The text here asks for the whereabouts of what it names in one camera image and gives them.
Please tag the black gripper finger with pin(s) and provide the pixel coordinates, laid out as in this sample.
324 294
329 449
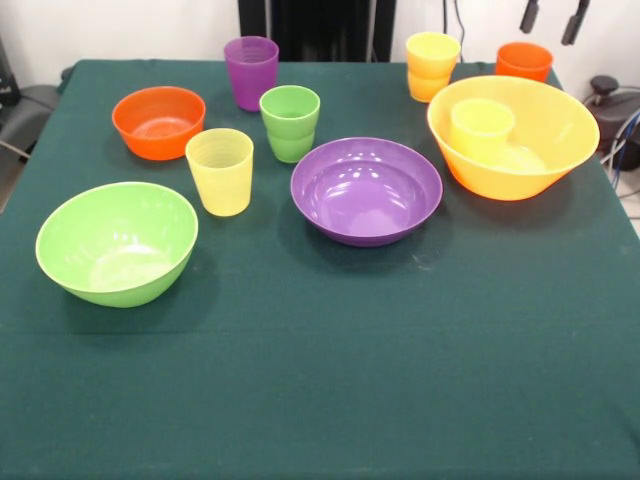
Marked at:
530 15
575 22

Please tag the orange-red cup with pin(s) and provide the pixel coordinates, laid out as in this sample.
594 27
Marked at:
522 62

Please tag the yellow-orange stepped cup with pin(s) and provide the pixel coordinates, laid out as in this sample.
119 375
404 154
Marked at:
430 80

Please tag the light green tapered cup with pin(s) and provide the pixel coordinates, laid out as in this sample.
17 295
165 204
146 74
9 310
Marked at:
480 130

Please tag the large yellow-orange bowl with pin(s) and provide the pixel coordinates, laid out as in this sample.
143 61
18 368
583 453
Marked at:
565 125

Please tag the purple bowl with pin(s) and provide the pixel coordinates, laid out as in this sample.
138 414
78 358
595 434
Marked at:
365 195

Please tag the green stepped cup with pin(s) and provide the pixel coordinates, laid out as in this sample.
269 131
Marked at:
290 140

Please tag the purple cup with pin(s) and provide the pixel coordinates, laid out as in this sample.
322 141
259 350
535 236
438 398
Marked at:
250 80

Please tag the yellow tapered cup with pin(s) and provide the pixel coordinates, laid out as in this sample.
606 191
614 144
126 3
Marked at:
220 185

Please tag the orange-red bowl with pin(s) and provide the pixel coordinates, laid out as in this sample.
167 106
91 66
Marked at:
155 145

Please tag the dark green tablecloth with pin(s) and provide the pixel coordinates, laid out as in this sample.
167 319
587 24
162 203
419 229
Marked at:
320 375

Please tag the green bowl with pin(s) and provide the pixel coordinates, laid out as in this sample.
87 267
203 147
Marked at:
115 240

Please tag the grey office chair base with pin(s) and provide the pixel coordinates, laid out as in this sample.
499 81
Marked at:
30 110

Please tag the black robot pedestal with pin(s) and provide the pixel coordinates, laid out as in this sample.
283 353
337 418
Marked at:
325 25

